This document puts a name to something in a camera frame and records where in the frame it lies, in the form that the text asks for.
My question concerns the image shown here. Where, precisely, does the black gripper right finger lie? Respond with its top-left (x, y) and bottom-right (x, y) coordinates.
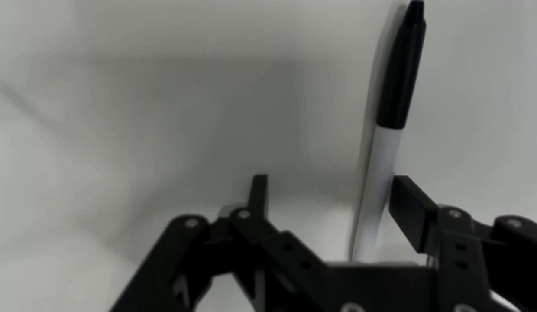
top-left (390, 175), bottom-right (439, 253)

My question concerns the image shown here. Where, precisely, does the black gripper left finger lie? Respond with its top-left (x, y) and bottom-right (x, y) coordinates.
top-left (248, 173), bottom-right (269, 216)

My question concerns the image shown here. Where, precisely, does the black and white marker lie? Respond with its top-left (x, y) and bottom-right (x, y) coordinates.
top-left (349, 0), bottom-right (427, 261)

